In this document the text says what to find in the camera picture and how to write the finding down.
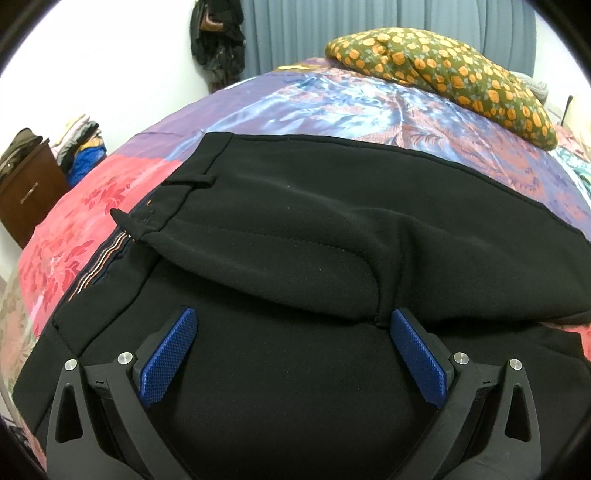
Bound grey-blue curtain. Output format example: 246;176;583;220
240;0;539;81

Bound dark bag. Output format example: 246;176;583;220
0;128;44;169

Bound teal floral cloth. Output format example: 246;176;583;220
551;124;591;204

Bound colourful satin bedspread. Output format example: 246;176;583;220
0;58;591;402

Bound dark hanging clothes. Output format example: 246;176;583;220
189;0;245;95

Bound pile of folded clothes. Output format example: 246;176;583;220
51;114;109;188

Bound olive pillow with orange flowers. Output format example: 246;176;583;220
325;28;558;151

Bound grey cloth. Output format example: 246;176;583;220
512;71;550;102

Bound brown wooden cabinet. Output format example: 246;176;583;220
0;138;70;250

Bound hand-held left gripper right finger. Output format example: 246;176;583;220
389;308;543;480

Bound black pants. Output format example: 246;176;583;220
13;131;591;480

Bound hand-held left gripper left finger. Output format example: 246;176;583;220
45;307;199;480

